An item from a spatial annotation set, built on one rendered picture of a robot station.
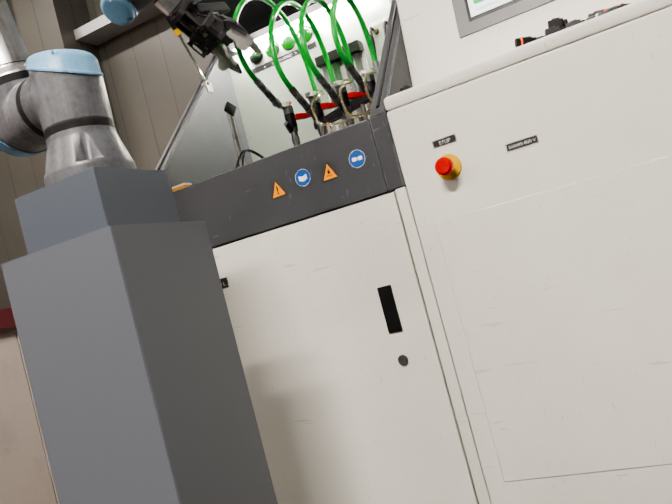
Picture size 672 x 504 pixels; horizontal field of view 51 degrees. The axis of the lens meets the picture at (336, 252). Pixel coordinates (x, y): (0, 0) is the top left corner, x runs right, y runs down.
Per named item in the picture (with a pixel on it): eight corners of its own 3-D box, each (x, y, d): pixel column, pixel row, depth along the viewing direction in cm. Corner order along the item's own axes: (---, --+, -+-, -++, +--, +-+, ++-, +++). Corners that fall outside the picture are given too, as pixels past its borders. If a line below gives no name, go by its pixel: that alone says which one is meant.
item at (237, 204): (163, 262, 176) (148, 200, 176) (175, 261, 180) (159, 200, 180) (387, 191, 148) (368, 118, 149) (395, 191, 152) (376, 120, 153)
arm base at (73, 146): (93, 169, 110) (78, 108, 110) (26, 196, 116) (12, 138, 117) (156, 172, 124) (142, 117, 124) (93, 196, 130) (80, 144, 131)
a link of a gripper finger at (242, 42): (256, 64, 168) (220, 46, 166) (261, 51, 172) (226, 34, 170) (260, 54, 165) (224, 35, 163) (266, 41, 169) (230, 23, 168)
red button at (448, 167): (434, 182, 140) (427, 157, 140) (440, 183, 143) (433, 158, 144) (458, 175, 138) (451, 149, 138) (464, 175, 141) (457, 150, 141)
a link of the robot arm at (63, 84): (67, 114, 112) (46, 33, 113) (24, 142, 120) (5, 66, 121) (129, 117, 122) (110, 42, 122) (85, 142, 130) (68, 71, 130)
